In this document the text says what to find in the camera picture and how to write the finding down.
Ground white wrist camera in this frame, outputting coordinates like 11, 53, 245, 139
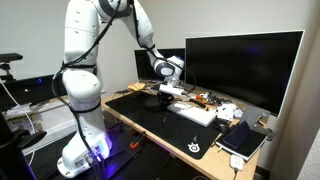
158, 82, 186, 98

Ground black remote control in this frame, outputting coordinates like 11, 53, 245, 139
188, 97, 207, 109

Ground black camera on tripod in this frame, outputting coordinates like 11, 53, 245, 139
0, 52, 24, 82

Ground dark phone case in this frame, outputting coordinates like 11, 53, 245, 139
222, 120, 252, 150

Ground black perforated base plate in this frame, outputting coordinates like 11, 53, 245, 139
26, 113, 175, 180

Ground white keyboard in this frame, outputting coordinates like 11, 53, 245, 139
166, 100, 218, 128

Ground grey monitor stand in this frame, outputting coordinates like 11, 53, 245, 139
240, 104, 276, 141

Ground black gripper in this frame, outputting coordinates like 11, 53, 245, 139
157, 91, 175, 110

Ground white crumpled packaging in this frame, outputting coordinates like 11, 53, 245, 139
216, 102, 239, 122

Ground black desk mat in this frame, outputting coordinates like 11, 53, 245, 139
104, 91, 222, 161

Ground black chair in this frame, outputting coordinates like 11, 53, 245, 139
0, 111, 48, 180

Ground orange-handled black clamp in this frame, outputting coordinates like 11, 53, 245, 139
129, 131, 147, 150

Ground black glossy panel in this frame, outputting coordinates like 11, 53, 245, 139
0, 74, 68, 112

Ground black notebook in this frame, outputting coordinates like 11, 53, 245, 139
214, 124, 269, 163

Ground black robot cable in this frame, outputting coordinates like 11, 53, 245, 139
50, 0, 198, 180

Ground round black zipper bag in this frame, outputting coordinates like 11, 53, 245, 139
142, 95, 168, 113

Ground large white-framed monitor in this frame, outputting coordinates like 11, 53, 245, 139
184, 30, 305, 118

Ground white charger adapter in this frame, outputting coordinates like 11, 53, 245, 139
229, 154, 246, 173

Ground yellow cloth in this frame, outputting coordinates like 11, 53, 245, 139
127, 81, 147, 92

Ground small colourful desk clutter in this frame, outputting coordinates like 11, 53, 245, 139
194, 92, 222, 108

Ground black-framed monitor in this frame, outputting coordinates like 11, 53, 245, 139
133, 47, 186, 83

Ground black computer mouse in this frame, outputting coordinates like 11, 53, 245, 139
212, 117, 231, 135

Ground white cable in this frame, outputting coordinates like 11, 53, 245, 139
0, 79, 37, 166

